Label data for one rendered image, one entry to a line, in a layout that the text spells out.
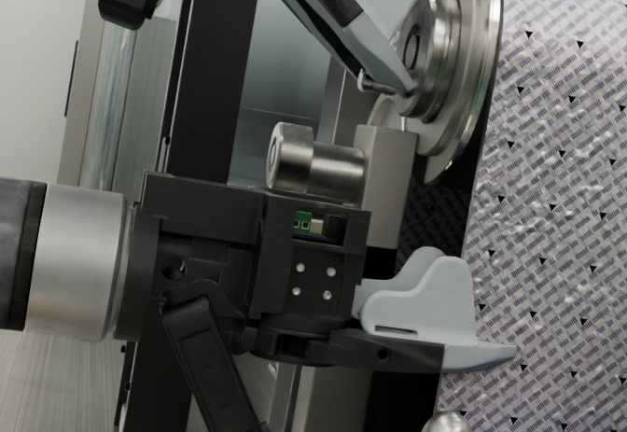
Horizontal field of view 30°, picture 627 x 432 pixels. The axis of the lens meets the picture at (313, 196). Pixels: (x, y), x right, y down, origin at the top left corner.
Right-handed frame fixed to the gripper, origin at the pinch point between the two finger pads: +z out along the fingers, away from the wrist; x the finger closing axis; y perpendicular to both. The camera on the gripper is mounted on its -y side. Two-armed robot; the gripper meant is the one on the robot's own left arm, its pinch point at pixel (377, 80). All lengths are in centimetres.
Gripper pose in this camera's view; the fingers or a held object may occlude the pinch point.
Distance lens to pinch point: 66.9
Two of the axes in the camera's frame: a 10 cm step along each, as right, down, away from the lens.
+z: 6.4, 7.5, 1.8
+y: 7.5, -6.6, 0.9
